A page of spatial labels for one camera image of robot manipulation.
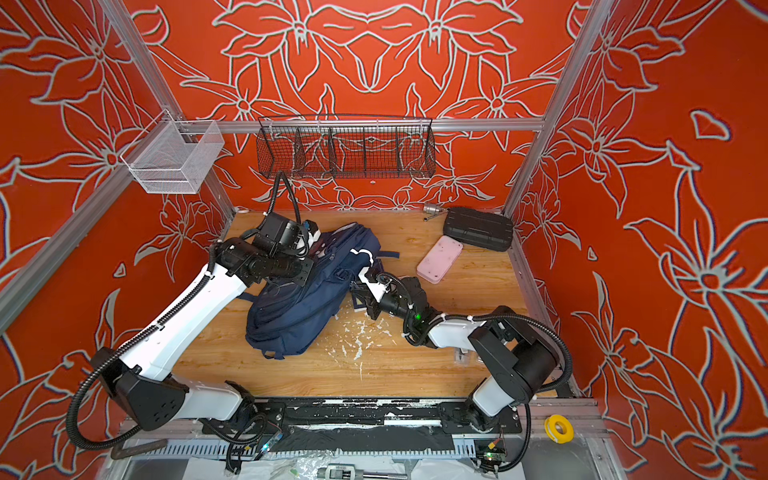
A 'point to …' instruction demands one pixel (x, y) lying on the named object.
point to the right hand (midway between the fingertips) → (349, 288)
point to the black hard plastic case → (480, 228)
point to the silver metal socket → (432, 209)
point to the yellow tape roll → (559, 428)
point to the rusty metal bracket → (120, 450)
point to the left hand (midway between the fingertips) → (312, 264)
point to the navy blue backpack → (285, 317)
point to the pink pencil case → (439, 260)
